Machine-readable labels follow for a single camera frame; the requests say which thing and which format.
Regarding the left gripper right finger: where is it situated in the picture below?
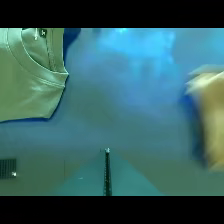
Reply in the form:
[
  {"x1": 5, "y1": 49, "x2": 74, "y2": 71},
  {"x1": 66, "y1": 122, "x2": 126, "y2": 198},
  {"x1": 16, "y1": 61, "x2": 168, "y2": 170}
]
[{"x1": 107, "y1": 148, "x2": 165, "y2": 197}]

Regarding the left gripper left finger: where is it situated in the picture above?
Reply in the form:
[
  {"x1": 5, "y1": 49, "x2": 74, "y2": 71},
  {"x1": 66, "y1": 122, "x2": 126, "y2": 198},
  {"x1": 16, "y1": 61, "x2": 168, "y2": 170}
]
[{"x1": 54, "y1": 148, "x2": 108, "y2": 197}]

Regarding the brown T-shirt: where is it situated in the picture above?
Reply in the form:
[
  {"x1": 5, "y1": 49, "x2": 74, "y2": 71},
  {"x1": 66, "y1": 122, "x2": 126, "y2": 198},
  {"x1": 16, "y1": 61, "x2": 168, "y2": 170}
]
[{"x1": 184, "y1": 65, "x2": 224, "y2": 173}]

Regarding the grey T-shirt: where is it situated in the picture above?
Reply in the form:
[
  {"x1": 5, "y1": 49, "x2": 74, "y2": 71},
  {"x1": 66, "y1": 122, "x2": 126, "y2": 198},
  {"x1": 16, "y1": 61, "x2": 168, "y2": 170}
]
[{"x1": 0, "y1": 28, "x2": 70, "y2": 123}]

